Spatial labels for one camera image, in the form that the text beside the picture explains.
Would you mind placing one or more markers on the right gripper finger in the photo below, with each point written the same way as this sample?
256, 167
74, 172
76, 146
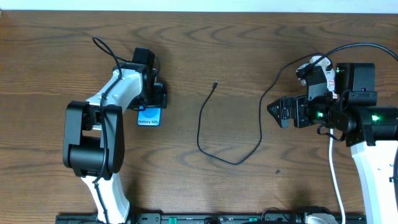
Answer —
281, 103
281, 116

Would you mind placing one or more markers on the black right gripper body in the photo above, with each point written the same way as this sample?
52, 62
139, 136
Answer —
317, 111

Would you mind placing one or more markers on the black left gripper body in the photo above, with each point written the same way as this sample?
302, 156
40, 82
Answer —
154, 98

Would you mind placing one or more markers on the blue Galaxy smartphone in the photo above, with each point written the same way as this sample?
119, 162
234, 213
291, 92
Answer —
150, 115

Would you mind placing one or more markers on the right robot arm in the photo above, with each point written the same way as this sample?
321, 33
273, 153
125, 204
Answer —
343, 97

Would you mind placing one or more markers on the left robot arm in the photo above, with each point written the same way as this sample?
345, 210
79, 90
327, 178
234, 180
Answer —
94, 144

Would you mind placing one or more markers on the white power strip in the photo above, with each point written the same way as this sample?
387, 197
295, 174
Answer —
320, 80

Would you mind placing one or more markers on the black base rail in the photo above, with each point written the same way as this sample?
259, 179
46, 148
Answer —
156, 218

